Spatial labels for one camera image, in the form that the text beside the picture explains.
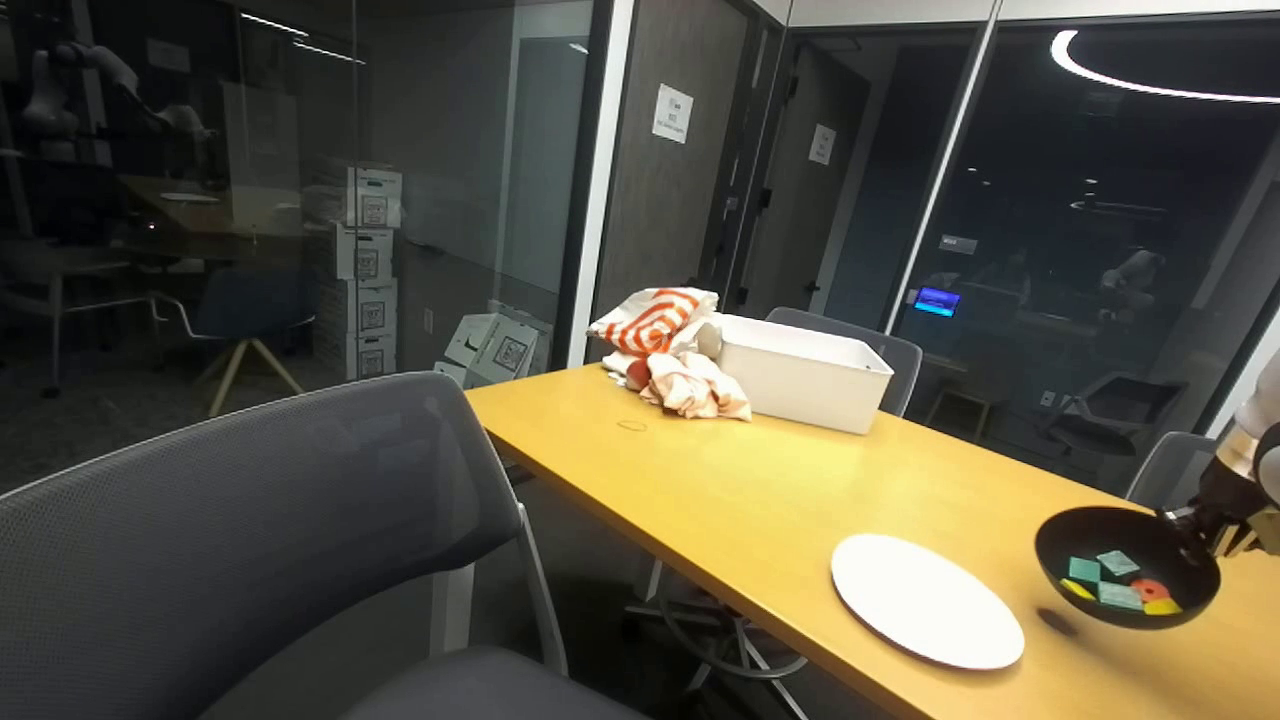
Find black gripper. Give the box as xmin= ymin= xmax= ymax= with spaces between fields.
xmin=1167 ymin=453 xmax=1280 ymax=561

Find black bowl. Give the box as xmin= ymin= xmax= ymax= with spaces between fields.
xmin=1031 ymin=505 xmax=1226 ymax=632

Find white round plate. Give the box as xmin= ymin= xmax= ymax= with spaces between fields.
xmin=829 ymin=529 xmax=1031 ymax=676

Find light grey chair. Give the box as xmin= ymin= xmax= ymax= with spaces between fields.
xmin=1119 ymin=422 xmax=1221 ymax=520

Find blue glowing screen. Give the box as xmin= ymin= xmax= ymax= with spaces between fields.
xmin=910 ymin=284 xmax=966 ymax=322

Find white plastic bin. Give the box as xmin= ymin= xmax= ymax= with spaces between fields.
xmin=697 ymin=310 xmax=898 ymax=436

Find orange white crumpled cloth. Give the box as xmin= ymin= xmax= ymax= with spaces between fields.
xmin=599 ymin=343 xmax=756 ymax=422

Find small paper door sign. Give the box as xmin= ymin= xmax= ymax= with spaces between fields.
xmin=806 ymin=119 xmax=840 ymax=171

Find orange white patterned pillow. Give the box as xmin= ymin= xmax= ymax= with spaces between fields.
xmin=588 ymin=284 xmax=725 ymax=358

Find white box with print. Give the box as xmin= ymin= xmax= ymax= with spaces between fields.
xmin=434 ymin=309 xmax=549 ymax=390

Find stack of white boxes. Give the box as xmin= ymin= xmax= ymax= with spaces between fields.
xmin=327 ymin=165 xmax=408 ymax=384

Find large grey office chair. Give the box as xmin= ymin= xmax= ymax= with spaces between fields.
xmin=0 ymin=366 xmax=617 ymax=720

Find dark chair with wooden legs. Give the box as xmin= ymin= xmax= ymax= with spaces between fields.
xmin=147 ymin=261 xmax=325 ymax=417

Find ring ceiling light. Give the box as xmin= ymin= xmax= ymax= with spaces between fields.
xmin=1046 ymin=27 xmax=1280 ymax=112

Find cables under table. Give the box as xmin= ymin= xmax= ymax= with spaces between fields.
xmin=621 ymin=554 xmax=813 ymax=720

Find white paper wall sign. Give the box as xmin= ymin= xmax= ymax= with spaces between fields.
xmin=648 ymin=78 xmax=697 ymax=146

